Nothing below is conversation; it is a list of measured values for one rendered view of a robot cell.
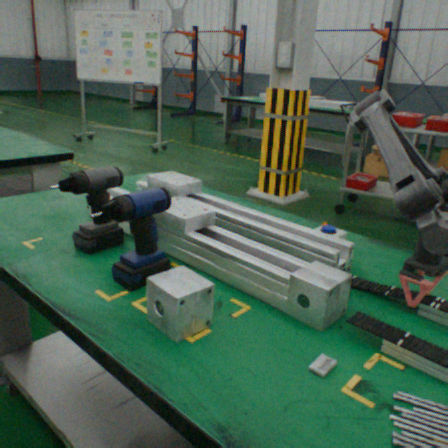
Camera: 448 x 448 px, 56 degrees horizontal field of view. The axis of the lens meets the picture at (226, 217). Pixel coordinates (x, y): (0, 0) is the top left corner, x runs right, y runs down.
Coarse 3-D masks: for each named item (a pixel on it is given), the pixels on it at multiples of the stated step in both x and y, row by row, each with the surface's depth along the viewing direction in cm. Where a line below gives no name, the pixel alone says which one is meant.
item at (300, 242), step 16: (224, 208) 134; (240, 208) 130; (224, 224) 125; (240, 224) 122; (256, 224) 117; (272, 224) 122; (288, 224) 119; (256, 240) 118; (272, 240) 114; (288, 240) 110; (304, 240) 108; (320, 240) 112; (336, 240) 109; (304, 256) 108; (320, 256) 105; (336, 256) 102; (352, 256) 110
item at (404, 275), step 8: (400, 272) 90; (408, 272) 90; (400, 280) 91; (408, 280) 90; (416, 280) 88; (424, 280) 88; (408, 288) 91; (424, 288) 87; (408, 296) 92; (408, 304) 92; (416, 304) 91
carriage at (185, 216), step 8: (176, 200) 120; (184, 200) 121; (176, 208) 114; (184, 208) 114; (192, 208) 115; (200, 208) 115; (208, 208) 115; (152, 216) 116; (160, 216) 113; (168, 216) 111; (176, 216) 109; (184, 216) 108; (192, 216) 109; (200, 216) 110; (208, 216) 113; (168, 224) 112; (176, 224) 109; (184, 224) 107; (192, 224) 109; (200, 224) 111; (208, 224) 114; (184, 232) 108; (200, 232) 114
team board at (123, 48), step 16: (80, 16) 626; (96, 16) 616; (112, 16) 606; (128, 16) 597; (144, 16) 588; (160, 16) 579; (80, 32) 633; (96, 32) 623; (112, 32) 613; (128, 32) 604; (144, 32) 595; (160, 32) 586; (80, 48) 641; (96, 48) 631; (112, 48) 621; (128, 48) 611; (144, 48) 602; (160, 48) 592; (80, 64) 650; (96, 64) 639; (112, 64) 629; (128, 64) 618; (144, 64) 609; (160, 64) 599; (80, 80) 662; (96, 80) 643; (112, 80) 636; (128, 80) 626; (144, 80) 616; (160, 80) 607; (160, 96) 618; (160, 112) 626; (112, 128) 666; (160, 128) 634; (160, 144) 641
